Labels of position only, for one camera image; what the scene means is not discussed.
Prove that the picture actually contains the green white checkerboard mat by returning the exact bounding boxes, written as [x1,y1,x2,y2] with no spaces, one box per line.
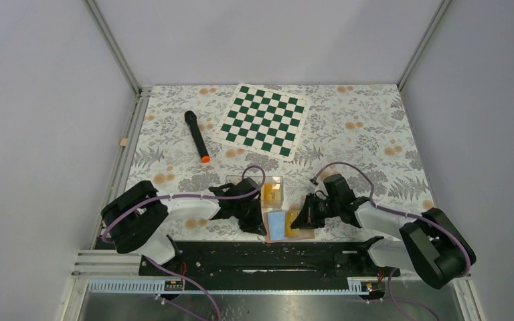
[211,84,311,162]

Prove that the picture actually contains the tan leather card holder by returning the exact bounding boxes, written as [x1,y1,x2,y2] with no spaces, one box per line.
[264,210,315,243]

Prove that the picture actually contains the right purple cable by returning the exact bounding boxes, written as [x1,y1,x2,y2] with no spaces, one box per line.
[310,161,473,321]

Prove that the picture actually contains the aluminium frame post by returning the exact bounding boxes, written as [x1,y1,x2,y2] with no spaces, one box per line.
[83,0,142,96]
[397,0,453,92]

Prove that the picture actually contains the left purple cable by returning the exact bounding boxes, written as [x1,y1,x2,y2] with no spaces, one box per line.
[100,165,267,321]

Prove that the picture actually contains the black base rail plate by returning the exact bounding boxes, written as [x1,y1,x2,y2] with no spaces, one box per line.
[163,241,400,291]

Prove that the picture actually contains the black marker orange cap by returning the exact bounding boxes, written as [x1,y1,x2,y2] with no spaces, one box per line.
[184,110,210,163]

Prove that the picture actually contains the floral patterned table mat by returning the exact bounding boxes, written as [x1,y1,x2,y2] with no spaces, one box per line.
[112,84,446,243]

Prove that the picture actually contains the aluminium frame post left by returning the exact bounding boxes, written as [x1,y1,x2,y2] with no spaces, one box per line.
[83,0,142,96]

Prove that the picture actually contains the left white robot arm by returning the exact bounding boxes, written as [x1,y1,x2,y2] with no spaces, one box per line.
[101,177,266,275]

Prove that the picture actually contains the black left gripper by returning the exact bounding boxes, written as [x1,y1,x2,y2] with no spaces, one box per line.
[234,197,266,236]

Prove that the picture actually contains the purple cable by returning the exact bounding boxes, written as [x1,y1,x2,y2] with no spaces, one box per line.
[100,165,267,321]
[310,161,473,321]

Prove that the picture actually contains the aluminium frame post right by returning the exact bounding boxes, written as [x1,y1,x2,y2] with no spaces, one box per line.
[397,0,453,92]

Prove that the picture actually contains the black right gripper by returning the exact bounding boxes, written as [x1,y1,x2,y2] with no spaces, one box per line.
[291,193,341,230]

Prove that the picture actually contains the yellow credit cards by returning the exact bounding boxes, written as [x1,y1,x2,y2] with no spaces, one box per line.
[261,183,282,208]

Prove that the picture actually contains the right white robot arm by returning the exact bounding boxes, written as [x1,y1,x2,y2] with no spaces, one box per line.
[291,174,477,289]

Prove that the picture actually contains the clear acrylic card box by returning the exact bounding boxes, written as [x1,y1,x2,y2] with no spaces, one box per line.
[226,175,284,210]

